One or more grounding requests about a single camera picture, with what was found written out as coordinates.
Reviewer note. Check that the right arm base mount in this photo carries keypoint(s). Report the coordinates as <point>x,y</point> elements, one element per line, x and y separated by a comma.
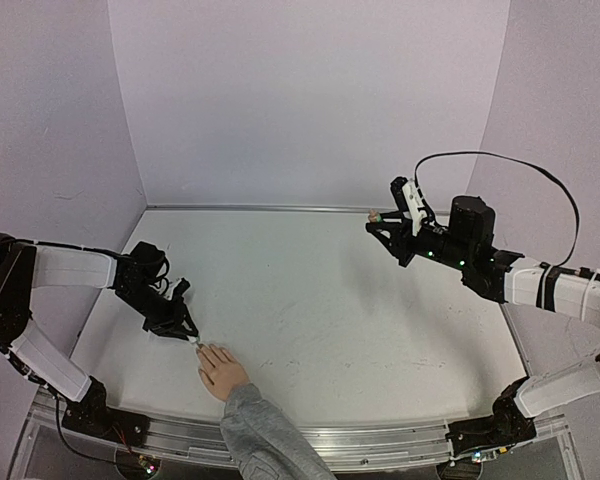
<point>486,433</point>

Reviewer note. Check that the grey sleeved forearm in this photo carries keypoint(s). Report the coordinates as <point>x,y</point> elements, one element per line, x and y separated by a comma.
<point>263,443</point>

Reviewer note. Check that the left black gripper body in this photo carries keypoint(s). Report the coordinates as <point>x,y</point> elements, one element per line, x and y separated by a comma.
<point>158,314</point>

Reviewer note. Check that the nail polish bottle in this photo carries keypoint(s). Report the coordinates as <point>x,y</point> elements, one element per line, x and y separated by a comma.
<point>374,216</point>

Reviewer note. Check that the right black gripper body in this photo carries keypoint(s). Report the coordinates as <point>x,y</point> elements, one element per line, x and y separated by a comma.
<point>405,239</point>

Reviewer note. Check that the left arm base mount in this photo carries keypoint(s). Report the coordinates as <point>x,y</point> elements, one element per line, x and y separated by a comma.
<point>121,426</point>

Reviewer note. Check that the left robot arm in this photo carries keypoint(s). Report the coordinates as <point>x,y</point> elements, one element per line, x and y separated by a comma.
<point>139,278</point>

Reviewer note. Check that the mannequin hand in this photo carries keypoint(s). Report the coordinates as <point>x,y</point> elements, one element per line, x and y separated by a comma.
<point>220,372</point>

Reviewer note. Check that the aluminium front rail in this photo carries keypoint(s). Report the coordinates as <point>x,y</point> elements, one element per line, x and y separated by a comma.
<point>347,449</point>

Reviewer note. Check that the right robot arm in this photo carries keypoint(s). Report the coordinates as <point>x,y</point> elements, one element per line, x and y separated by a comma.
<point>504,277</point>

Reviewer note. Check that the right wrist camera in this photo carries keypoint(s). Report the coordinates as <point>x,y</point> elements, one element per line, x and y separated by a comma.
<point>411,204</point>

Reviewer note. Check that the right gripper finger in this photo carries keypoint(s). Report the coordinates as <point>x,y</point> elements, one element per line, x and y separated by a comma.
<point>393,216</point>
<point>389,235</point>

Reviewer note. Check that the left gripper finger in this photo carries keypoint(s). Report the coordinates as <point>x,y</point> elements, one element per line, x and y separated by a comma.
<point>175,332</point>
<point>184,321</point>

